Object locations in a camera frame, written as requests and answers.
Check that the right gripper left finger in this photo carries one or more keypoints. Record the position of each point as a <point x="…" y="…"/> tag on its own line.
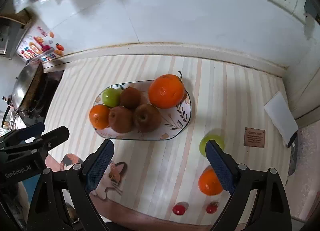
<point x="48" y="209"/>

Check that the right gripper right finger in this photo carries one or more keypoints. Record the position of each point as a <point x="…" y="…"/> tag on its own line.
<point x="270" y="210"/>

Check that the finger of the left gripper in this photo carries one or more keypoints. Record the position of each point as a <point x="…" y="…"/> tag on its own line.
<point x="17" y="136"/>
<point x="26" y="141"/>

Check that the small orange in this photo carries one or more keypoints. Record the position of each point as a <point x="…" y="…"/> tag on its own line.
<point x="209" y="184"/>

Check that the medium orange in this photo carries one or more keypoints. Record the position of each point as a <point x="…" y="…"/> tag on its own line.
<point x="98" y="116"/>

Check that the small red tomato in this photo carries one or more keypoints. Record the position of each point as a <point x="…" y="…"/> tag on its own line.
<point x="179" y="209"/>

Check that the green apple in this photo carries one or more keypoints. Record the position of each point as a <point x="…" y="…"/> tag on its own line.
<point x="111" y="97"/>
<point x="218" y="139"/>

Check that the red-brown apple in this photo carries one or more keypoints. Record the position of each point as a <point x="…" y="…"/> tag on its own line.
<point x="120" y="119"/>
<point x="147" y="118"/>

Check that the brown round fruit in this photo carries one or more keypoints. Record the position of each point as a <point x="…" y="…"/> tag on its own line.
<point x="130" y="98"/>

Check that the large orange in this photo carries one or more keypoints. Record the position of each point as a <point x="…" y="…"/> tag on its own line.
<point x="166" y="91"/>

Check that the steel wok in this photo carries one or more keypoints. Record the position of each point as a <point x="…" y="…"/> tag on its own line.
<point x="25" y="89"/>

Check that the brown mat label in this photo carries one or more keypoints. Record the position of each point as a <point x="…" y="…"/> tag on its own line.
<point x="254" y="137"/>

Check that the colourful fruit sticker box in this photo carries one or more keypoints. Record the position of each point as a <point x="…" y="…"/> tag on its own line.
<point x="40" y="43"/>

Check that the striped cat table mat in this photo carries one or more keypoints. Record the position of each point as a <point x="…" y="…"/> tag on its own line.
<point x="225" y="99"/>

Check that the white folded paper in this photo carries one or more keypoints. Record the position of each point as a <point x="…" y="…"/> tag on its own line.
<point x="281" y="117"/>

